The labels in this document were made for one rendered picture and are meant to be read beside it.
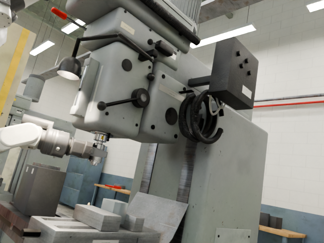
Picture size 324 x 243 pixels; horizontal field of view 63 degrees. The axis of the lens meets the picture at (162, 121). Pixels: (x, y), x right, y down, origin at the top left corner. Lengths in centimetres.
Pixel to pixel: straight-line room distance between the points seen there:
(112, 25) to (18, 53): 187
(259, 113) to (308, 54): 136
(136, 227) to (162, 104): 46
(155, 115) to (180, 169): 29
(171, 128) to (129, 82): 25
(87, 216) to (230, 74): 63
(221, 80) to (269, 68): 492
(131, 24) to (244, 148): 75
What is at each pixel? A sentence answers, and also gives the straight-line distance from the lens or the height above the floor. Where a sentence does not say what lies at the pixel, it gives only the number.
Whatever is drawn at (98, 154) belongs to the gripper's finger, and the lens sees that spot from 95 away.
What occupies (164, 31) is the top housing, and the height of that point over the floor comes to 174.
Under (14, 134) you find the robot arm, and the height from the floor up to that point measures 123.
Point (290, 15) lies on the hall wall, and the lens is 634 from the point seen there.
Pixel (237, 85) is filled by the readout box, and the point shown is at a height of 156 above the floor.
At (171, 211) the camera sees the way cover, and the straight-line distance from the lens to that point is 113.
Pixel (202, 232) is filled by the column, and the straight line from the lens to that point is 109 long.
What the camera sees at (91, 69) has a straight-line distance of 97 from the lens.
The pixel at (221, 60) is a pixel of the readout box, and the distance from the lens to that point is 99.
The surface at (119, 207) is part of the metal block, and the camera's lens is 81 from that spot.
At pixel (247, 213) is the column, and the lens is 137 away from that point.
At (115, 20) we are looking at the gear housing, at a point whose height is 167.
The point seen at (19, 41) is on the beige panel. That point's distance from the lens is 278.
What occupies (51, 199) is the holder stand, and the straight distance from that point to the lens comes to 121.
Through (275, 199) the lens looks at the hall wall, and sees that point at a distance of 507.
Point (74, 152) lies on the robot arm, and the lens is 93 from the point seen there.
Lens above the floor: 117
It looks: 13 degrees up
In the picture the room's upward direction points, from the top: 11 degrees clockwise
